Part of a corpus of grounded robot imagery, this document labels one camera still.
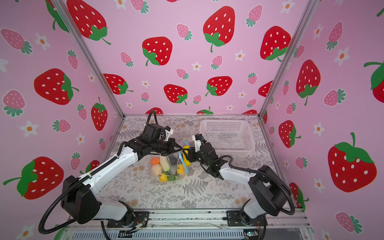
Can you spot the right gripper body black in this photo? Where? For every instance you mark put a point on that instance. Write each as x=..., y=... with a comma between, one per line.
x=197, y=156

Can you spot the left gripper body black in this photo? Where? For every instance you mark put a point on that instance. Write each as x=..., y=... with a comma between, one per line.
x=166, y=148

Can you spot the orange toy fruit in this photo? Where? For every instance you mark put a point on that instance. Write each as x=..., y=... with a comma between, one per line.
x=155, y=161

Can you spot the yellow banana toy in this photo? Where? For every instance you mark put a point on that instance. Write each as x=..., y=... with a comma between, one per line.
x=185, y=155

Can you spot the white radish toy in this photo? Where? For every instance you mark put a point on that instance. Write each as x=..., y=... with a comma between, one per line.
x=165, y=163

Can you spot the yellow bell pepper toy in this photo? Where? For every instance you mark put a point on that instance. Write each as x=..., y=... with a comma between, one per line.
x=181, y=170

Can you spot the dark avocado toy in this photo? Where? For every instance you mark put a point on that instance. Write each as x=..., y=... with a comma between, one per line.
x=173, y=161

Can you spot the white plastic basket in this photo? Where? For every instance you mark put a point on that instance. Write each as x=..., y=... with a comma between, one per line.
x=228, y=136

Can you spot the clear zip top bag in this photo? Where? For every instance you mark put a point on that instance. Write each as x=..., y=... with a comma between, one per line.
x=171, y=168

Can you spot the green leaf toy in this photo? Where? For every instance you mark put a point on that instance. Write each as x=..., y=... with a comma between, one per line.
x=172, y=178

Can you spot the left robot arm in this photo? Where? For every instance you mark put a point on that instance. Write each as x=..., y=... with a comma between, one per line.
x=78, y=197

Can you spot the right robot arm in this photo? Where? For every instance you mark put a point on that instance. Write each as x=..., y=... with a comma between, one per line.
x=272, y=195

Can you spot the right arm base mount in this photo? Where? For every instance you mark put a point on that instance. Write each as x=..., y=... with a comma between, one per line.
x=238, y=218

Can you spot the aluminium frame rail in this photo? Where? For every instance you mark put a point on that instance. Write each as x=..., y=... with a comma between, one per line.
x=196, y=224

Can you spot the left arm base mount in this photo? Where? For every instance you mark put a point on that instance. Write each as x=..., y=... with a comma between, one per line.
x=131, y=220

